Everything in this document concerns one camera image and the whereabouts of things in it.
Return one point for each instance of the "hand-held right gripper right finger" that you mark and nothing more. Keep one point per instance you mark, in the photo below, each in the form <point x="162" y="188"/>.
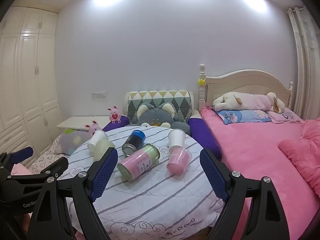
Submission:
<point x="212" y="175"/>

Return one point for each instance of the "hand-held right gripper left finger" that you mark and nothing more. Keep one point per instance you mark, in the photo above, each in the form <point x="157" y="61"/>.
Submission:
<point x="105" y="173"/>

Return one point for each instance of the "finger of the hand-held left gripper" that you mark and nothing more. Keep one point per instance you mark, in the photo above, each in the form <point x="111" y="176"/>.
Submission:
<point x="22" y="153"/>
<point x="41" y="175"/>

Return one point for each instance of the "pale green cup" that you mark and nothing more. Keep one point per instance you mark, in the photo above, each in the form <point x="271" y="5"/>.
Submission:
<point x="102" y="148"/>

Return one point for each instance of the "white paper cup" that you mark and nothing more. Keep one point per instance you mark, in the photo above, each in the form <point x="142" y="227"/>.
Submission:
<point x="98" y="137"/>
<point x="176" y="137"/>

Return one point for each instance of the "pink cup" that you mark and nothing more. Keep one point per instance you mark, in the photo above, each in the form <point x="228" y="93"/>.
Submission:
<point x="177" y="161"/>

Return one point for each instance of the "heart print bed sheet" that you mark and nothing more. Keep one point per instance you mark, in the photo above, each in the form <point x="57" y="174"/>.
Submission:
<point x="45" y="161"/>

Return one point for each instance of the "pink and green can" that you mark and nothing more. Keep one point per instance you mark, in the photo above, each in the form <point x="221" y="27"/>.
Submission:
<point x="137" y="163"/>

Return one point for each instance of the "purple cushion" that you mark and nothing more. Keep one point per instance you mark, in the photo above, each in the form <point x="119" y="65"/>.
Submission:
<point x="200" y="135"/>
<point x="123" y="122"/>

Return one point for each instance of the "blue metal can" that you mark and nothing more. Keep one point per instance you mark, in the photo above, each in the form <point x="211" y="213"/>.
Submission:
<point x="135" y="140"/>

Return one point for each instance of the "grey flower cushion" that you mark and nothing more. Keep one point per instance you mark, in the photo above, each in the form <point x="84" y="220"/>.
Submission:
<point x="72" y="140"/>

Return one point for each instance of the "pink fleece bed cover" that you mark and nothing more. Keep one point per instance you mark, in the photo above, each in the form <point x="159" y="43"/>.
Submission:
<point x="255" y="155"/>

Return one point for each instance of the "pink bunny toy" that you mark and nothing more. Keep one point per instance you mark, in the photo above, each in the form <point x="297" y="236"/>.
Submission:
<point x="113" y="113"/>
<point x="93" y="128"/>

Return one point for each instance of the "white nightstand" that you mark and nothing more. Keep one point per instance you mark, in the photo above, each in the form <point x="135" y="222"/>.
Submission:
<point x="80" y="121"/>

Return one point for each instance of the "blue cartoon pillow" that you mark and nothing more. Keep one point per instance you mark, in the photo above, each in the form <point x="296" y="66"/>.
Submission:
<point x="240" y="116"/>

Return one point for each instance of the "cream wardrobe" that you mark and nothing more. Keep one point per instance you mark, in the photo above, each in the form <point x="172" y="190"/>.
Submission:
<point x="30" y="80"/>

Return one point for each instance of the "grey plush cat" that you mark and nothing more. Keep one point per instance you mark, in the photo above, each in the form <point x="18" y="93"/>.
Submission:
<point x="152" y="116"/>

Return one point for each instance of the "white and pink plush dog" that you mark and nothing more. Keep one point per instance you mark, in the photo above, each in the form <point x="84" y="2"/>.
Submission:
<point x="250" y="100"/>

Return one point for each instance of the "folded pink blanket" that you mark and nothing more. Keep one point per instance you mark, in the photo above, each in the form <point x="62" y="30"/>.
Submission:
<point x="302" y="152"/>

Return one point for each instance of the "diamond pattern headboard cover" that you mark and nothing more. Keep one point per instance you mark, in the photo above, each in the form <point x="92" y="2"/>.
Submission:
<point x="160" y="98"/>

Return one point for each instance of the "pink printed pillow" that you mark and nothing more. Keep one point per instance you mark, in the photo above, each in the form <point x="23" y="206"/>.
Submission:
<point x="285" y="116"/>

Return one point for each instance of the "yellow star ornament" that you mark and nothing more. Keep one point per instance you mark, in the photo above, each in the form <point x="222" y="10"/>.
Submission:
<point x="201" y="81"/>

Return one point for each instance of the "cream wooden bed headboard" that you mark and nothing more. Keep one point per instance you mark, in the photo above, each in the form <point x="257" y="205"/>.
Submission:
<point x="250" y="85"/>

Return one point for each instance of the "cream curtain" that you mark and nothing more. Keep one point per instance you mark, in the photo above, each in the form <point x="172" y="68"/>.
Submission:
<point x="303" y="67"/>

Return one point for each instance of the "wall switch panel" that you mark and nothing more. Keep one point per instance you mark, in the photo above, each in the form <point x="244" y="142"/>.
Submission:
<point x="98" y="95"/>

